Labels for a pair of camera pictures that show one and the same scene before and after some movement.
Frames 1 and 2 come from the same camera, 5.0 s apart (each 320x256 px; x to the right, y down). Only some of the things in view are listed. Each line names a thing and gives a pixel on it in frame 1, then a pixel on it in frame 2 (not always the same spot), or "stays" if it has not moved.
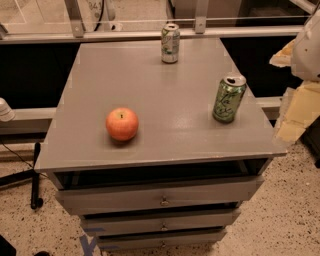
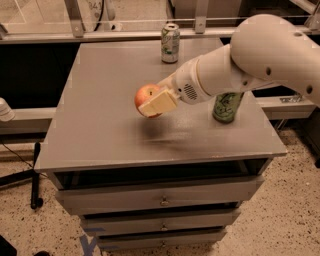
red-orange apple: (122, 124) -> (145, 94)
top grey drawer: (160, 196) stays
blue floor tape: (88, 245) stays
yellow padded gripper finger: (283, 58) -> (161, 103)
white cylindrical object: (7, 114) stays
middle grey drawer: (147, 222) stays
